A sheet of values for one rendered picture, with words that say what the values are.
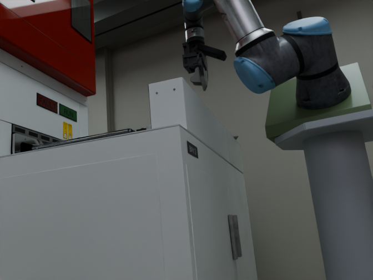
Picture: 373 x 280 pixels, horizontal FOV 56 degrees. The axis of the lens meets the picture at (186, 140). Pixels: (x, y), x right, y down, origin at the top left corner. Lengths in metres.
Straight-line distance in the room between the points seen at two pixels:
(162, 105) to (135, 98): 3.69
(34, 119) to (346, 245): 1.07
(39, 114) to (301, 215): 2.76
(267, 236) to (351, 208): 2.73
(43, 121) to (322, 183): 0.99
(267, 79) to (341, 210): 0.38
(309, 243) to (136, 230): 2.91
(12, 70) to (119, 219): 0.73
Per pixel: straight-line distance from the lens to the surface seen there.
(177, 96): 0.89
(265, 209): 3.68
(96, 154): 0.88
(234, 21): 0.98
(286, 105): 1.12
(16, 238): 0.99
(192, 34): 1.44
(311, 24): 0.99
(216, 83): 4.10
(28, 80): 1.41
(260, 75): 0.93
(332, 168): 0.99
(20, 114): 1.33
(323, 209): 1.01
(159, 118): 0.89
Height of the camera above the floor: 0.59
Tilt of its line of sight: 14 degrees up
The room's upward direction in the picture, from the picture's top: 5 degrees counter-clockwise
